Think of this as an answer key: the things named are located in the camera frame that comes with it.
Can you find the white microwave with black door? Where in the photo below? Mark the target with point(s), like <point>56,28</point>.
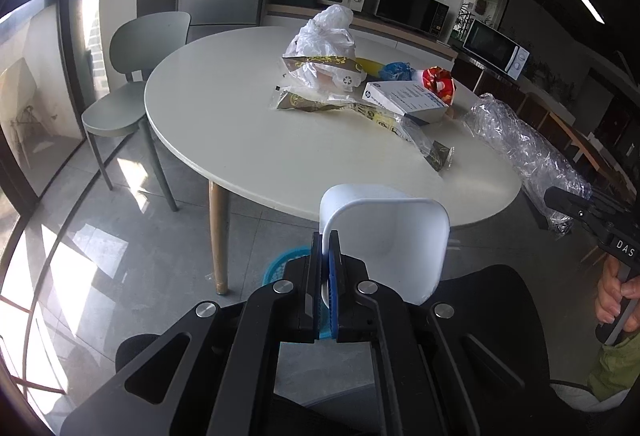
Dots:
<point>492,46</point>

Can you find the person's leg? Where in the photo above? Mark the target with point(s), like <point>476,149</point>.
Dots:
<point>500,296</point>
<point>132,351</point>

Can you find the blue plastic bag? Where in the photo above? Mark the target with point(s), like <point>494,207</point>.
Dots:
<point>397,72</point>

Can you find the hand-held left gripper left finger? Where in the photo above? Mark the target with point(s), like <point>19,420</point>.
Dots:
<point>316,288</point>

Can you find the black window frame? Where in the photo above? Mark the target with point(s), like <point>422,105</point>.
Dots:
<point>62,16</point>

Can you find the person's right hand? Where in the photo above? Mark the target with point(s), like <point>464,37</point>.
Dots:
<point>607,291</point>

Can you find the grey-green plastic chair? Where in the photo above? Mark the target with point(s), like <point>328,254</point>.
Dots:
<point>127,106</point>

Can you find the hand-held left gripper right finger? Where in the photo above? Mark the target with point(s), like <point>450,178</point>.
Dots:
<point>334,288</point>

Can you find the white plastic container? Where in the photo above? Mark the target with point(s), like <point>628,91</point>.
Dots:
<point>390,241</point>

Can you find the person's left leg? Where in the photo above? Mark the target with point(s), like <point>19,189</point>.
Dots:
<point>132,351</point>

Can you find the yellow packet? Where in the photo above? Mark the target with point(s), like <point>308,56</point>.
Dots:
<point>369,66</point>

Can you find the blue plastic basket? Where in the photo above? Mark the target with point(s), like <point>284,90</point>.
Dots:
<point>280,266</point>

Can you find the wooden table leg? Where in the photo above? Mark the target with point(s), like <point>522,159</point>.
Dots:
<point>218,241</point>

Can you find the wooden background furniture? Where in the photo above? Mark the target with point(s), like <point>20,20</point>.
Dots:
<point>585,141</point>

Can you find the kitchen counter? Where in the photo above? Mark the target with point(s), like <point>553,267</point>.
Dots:
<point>380,27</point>

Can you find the gold patterned brown wrapper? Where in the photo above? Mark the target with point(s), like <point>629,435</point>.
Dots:
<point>300,101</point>
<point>320,61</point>

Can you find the long clear yellow-printed wrapper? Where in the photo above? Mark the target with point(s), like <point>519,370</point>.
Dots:
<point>400,126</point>

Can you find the green potted plant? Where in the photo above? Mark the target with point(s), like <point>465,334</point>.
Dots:
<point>462,21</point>

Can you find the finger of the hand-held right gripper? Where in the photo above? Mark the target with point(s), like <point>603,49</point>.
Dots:
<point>565,203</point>

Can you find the white plastic bag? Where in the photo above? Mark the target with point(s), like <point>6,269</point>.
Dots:
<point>325,36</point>

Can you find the person's right leg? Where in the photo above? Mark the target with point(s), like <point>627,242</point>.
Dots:
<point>500,296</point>

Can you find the clear bubble wrap sheet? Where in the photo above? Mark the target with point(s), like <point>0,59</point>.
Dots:
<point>530,151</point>

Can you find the red wrapper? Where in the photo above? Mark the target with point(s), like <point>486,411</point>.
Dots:
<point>439,83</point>

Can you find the white printed cardboard box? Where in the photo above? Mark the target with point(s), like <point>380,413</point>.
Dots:
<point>400,98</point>

